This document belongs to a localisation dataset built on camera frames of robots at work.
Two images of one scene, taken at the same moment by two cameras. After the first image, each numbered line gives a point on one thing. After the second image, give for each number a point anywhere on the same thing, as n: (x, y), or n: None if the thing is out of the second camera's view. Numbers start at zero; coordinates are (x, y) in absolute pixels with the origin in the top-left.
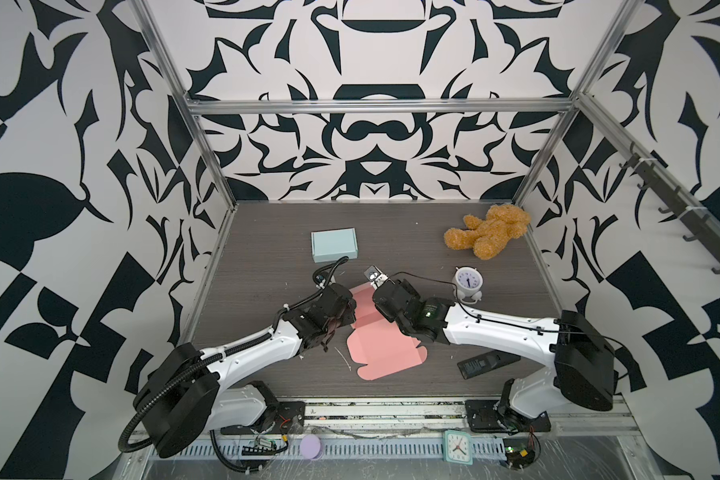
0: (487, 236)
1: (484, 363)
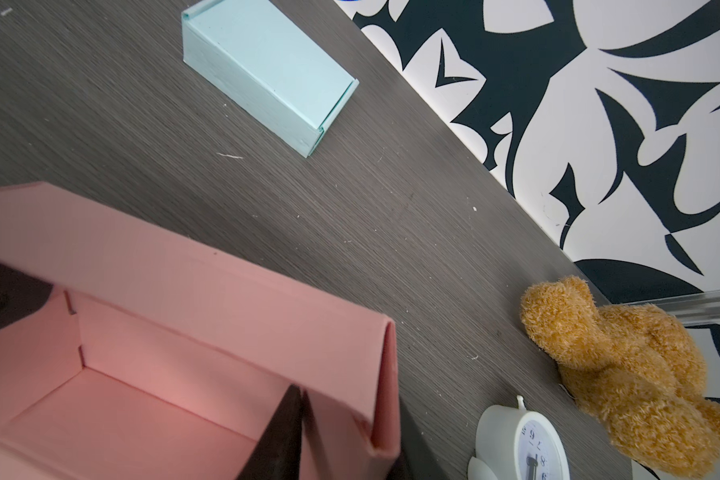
0: (635, 371)
1: None
